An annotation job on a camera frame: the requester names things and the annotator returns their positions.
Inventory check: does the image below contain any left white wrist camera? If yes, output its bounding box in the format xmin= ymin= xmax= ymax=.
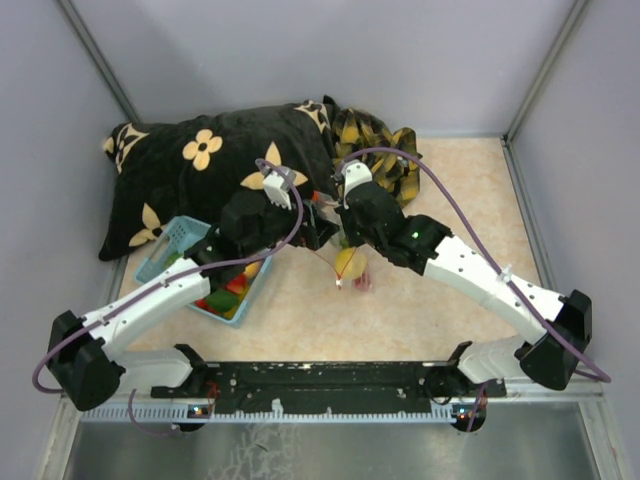
xmin=263 ymin=167 xmax=295 ymax=210

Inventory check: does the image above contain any purple grape bunch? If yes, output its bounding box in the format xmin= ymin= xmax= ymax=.
xmin=351 ymin=269 xmax=373 ymax=292

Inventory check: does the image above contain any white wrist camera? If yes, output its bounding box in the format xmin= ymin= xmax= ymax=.
xmin=263 ymin=167 xmax=295 ymax=210
xmin=341 ymin=160 xmax=373 ymax=198

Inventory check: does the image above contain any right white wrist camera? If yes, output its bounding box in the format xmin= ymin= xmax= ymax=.
xmin=341 ymin=160 xmax=373 ymax=198

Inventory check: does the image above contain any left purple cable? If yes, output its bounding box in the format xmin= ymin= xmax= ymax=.
xmin=32 ymin=158 xmax=305 ymax=394

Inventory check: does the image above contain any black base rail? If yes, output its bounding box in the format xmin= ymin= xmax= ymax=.
xmin=151 ymin=361 xmax=480 ymax=415

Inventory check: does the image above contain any black floral pillow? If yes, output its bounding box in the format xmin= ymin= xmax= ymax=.
xmin=98 ymin=96 xmax=338 ymax=261

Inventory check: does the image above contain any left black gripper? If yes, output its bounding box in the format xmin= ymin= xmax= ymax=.
xmin=242 ymin=192 xmax=339 ymax=259

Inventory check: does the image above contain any yellow lemon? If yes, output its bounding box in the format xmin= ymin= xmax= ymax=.
xmin=334 ymin=247 xmax=367 ymax=281

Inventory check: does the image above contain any clear zip bag orange zipper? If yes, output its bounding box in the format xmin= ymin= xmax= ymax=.
xmin=311 ymin=191 xmax=366 ymax=291

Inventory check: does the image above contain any yellow plaid shirt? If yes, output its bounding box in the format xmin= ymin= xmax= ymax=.
xmin=331 ymin=108 xmax=422 ymax=208

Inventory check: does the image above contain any orange peach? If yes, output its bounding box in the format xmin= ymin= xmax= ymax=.
xmin=244 ymin=261 xmax=263 ymax=279

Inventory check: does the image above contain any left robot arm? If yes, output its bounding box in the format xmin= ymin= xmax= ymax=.
xmin=42 ymin=190 xmax=339 ymax=411

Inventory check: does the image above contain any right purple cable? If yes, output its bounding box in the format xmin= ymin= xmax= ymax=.
xmin=333 ymin=147 xmax=612 ymax=384

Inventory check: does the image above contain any light blue plastic basket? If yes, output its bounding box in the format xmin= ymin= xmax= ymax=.
xmin=134 ymin=216 xmax=272 ymax=328

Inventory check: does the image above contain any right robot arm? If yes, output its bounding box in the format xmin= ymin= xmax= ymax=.
xmin=340 ymin=182 xmax=592 ymax=396

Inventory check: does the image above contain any purple cable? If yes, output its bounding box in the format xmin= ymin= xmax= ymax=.
xmin=32 ymin=158 xmax=305 ymax=394
xmin=333 ymin=147 xmax=612 ymax=384

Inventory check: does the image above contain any red cherry tomato bunch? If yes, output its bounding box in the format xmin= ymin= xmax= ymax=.
xmin=194 ymin=274 xmax=250 ymax=319

